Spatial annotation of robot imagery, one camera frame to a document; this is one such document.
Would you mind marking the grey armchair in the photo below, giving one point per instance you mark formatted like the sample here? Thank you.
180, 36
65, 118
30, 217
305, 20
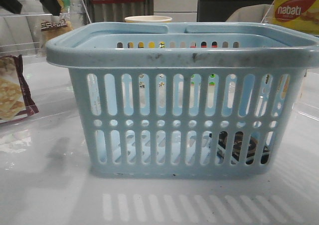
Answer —
253, 13

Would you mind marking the light blue plastic basket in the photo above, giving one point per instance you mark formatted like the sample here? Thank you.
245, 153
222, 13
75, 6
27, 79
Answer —
153, 97

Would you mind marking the dark grey cabinet counter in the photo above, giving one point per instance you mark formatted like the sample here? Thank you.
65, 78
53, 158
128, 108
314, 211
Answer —
221, 10

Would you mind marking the maroon cracker snack bag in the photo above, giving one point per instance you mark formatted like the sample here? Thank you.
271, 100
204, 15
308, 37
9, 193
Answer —
16, 102

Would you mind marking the dark tissue pack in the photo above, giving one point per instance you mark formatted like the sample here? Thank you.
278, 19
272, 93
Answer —
237, 148

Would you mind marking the yellow popcorn paper cup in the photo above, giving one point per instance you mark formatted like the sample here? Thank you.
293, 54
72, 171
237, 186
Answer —
148, 19

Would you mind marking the right clear acrylic shelf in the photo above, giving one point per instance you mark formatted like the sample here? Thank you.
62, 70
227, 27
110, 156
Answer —
285, 62

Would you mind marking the yellow nabati wafer box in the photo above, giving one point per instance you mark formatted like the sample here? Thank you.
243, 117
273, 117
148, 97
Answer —
300, 15

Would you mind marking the clear acrylic display shelf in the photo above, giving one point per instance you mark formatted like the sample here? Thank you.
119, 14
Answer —
19, 33

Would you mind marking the bread packet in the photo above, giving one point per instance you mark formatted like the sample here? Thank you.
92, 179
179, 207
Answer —
50, 26

